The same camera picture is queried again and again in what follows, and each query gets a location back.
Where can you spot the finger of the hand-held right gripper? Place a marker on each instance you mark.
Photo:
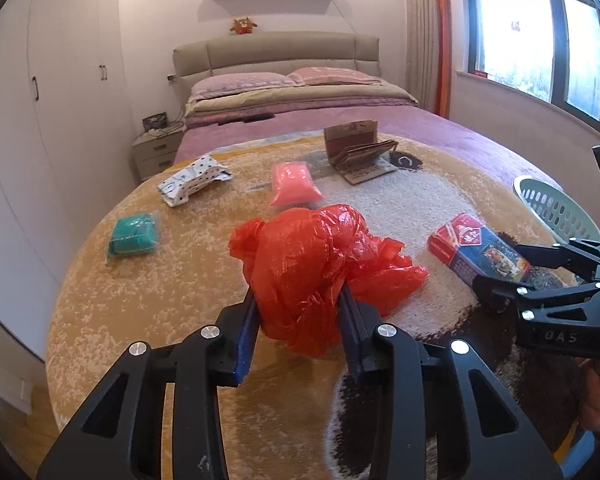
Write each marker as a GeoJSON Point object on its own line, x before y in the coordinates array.
{"type": "Point", "coordinates": [565, 255]}
{"type": "Point", "coordinates": [545, 302]}

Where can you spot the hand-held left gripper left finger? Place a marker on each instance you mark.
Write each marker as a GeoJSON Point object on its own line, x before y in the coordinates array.
{"type": "Point", "coordinates": [247, 330]}

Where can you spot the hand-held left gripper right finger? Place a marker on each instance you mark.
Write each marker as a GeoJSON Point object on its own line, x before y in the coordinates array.
{"type": "Point", "coordinates": [352, 330]}

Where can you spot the green plastic basket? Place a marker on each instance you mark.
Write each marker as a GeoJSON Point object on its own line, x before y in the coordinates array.
{"type": "Point", "coordinates": [555, 210]}

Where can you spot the red plastic bag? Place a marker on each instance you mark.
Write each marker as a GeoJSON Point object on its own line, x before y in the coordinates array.
{"type": "Point", "coordinates": [310, 260]}

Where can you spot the blue and red card box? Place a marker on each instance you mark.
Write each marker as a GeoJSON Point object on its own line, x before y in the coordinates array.
{"type": "Point", "coordinates": [470, 240]}

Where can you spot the person's right hand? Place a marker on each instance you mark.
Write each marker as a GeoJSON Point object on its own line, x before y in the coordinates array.
{"type": "Point", "coordinates": [592, 395]}

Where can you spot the green plastic packet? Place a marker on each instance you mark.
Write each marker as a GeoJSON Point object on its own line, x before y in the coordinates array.
{"type": "Point", "coordinates": [132, 235]}

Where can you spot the pink plastic packet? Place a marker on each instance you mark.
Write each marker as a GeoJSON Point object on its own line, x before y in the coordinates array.
{"type": "Point", "coordinates": [292, 182]}

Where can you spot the white polka dot packet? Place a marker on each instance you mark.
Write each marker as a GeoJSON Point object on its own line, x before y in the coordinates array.
{"type": "Point", "coordinates": [190, 180]}

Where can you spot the bed with purple bedspread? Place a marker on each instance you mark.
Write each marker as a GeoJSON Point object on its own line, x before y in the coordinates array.
{"type": "Point", "coordinates": [430, 130]}

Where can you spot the brown cardboard box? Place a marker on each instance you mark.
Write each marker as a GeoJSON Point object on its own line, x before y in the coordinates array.
{"type": "Point", "coordinates": [352, 145]}

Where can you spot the beige nightstand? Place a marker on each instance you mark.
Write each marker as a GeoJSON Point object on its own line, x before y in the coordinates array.
{"type": "Point", "coordinates": [155, 155]}

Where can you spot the dark framed window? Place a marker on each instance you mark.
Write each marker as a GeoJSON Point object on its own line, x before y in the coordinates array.
{"type": "Point", "coordinates": [530, 35]}

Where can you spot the pink pillow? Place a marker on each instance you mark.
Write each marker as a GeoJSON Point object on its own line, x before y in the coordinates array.
{"type": "Point", "coordinates": [240, 85]}
{"type": "Point", "coordinates": [335, 76]}

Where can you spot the beige and orange curtain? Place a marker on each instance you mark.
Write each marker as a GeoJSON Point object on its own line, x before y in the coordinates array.
{"type": "Point", "coordinates": [427, 35]}

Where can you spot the white wardrobe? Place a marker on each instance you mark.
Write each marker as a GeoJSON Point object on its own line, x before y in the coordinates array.
{"type": "Point", "coordinates": [55, 135]}

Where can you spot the beige padded headboard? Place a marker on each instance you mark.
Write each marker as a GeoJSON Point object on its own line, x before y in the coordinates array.
{"type": "Point", "coordinates": [280, 52]}

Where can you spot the orange plush toy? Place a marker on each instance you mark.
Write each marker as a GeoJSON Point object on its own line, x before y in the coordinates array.
{"type": "Point", "coordinates": [243, 26]}

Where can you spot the small black frame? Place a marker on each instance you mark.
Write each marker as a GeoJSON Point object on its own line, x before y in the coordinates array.
{"type": "Point", "coordinates": [155, 121]}

